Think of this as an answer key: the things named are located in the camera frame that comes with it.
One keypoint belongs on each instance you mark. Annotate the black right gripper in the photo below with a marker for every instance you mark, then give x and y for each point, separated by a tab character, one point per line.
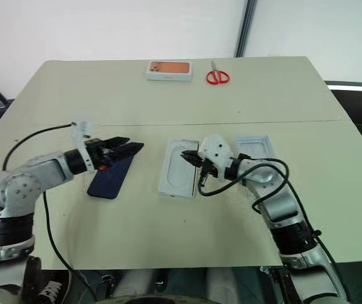
208	168

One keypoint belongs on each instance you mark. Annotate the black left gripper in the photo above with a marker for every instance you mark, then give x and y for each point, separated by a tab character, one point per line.
99	153

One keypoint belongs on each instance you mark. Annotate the dark blue phone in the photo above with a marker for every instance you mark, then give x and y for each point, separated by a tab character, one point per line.
109	180

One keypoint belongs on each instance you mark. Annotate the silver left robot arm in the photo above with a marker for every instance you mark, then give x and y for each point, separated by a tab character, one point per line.
16	187

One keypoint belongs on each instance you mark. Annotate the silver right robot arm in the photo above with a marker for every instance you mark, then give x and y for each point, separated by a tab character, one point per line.
279	206

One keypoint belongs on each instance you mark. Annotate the white phone box base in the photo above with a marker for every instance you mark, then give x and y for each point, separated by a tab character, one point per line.
178	177

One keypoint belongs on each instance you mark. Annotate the white phone box lid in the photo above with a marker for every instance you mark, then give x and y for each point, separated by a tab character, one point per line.
255	147

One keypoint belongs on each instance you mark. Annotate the closed box with orange print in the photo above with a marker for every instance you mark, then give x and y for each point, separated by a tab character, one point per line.
170	70

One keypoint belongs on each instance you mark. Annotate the pale cylinder under table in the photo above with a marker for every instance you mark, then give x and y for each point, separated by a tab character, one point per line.
135	283
222	283

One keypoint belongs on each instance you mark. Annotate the dark bench with pale edge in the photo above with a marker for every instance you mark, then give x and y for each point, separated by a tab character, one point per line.
358	104

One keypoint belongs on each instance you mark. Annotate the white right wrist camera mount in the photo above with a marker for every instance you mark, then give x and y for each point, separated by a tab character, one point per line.
217	152

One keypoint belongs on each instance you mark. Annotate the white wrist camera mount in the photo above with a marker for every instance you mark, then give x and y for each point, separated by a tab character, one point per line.
80	133
217	152

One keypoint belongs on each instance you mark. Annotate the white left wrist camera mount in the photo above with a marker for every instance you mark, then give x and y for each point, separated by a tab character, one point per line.
80	133

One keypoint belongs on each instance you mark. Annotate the dark metal post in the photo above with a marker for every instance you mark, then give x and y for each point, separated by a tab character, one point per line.
245	28

